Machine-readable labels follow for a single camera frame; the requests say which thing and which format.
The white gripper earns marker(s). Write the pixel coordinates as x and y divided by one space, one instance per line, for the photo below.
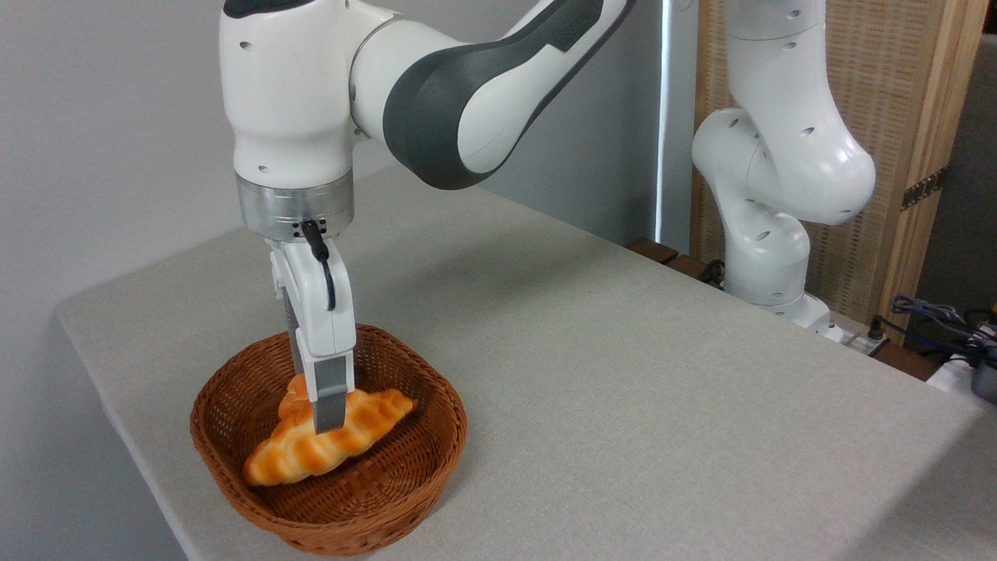
315 327

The long braided bread loaf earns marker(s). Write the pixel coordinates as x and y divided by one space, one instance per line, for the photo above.
327 448

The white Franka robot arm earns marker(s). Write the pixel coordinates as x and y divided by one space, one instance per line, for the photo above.
296 101

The round orange bread bun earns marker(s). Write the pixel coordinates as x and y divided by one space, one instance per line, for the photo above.
294 403

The brown wicker basket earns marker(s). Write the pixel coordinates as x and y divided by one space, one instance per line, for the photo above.
389 506

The dark brown wooden ledge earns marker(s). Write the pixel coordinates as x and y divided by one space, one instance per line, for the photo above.
658 251

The white power strip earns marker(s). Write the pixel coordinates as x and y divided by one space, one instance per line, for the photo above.
855 340

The metal screen hinge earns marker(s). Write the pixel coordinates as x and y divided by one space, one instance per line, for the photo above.
924 188

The grey device box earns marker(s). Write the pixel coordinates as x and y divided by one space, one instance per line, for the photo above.
986 383

